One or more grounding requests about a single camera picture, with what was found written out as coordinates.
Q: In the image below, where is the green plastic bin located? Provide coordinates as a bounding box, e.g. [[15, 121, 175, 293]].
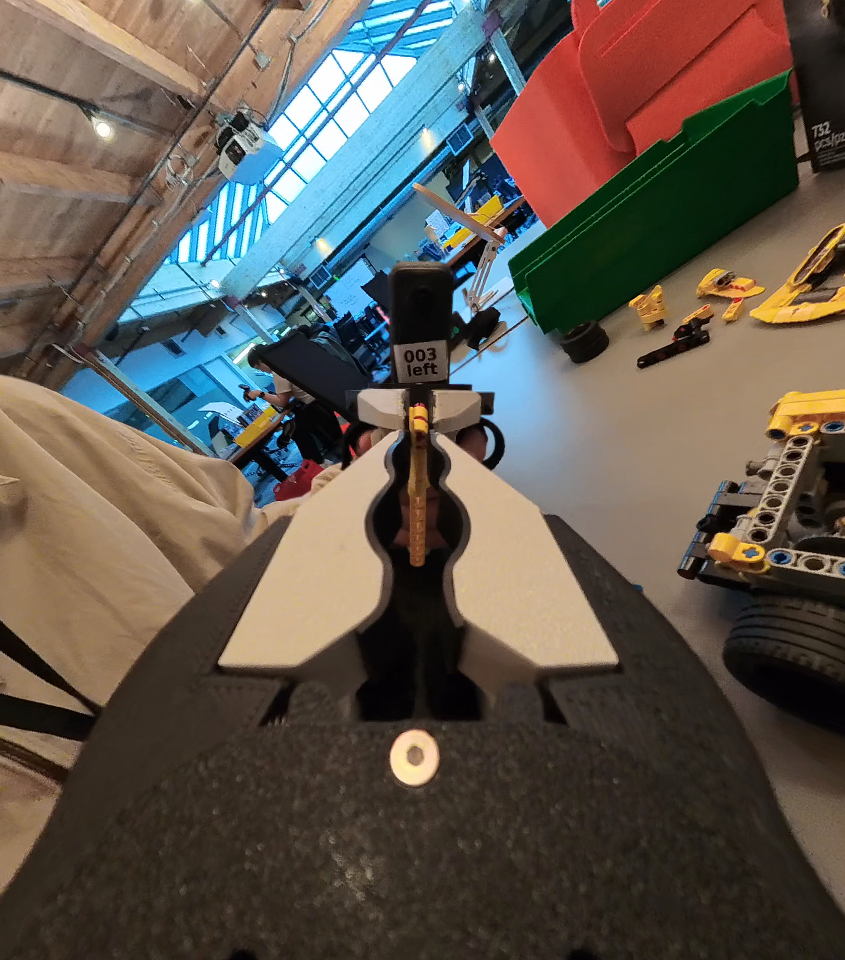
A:
[[508, 72, 799, 334]]

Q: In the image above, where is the person's left hand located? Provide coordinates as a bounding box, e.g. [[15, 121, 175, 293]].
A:
[[450, 426, 490, 468]]

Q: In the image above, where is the black toy beam piece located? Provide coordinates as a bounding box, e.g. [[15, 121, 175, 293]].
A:
[[637, 308, 712, 370]]

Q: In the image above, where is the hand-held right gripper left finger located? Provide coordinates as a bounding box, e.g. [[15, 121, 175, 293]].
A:
[[214, 435, 412, 706]]

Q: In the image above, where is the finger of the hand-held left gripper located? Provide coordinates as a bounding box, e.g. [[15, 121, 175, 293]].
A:
[[426, 393, 481, 438], [357, 393, 412, 438]]

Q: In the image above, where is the orange bag-shaped storage box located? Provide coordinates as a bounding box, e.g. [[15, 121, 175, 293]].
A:
[[490, 0, 799, 226]]

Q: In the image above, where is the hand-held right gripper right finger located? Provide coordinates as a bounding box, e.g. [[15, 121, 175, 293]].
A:
[[435, 435, 622, 706]]

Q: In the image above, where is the long yellow toy beam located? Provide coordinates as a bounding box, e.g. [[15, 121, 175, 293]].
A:
[[405, 405, 433, 568]]

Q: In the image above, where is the black lanyard strap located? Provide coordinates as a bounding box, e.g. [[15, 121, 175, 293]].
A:
[[0, 570, 101, 744]]

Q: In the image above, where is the yellow toy car hood panel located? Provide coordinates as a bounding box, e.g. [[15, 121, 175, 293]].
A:
[[750, 210, 845, 325]]

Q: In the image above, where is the small yellow toy piece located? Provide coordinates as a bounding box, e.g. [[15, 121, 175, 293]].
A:
[[696, 267, 766, 324], [630, 285, 668, 331]]

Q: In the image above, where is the yellow toy car chassis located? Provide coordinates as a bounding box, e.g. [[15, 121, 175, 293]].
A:
[[678, 383, 845, 744]]

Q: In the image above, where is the grey desk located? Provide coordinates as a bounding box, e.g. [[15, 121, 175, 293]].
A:
[[460, 150, 845, 960]]

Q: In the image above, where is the black toy wheel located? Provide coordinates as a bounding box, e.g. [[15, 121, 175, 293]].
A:
[[562, 320, 611, 364]]

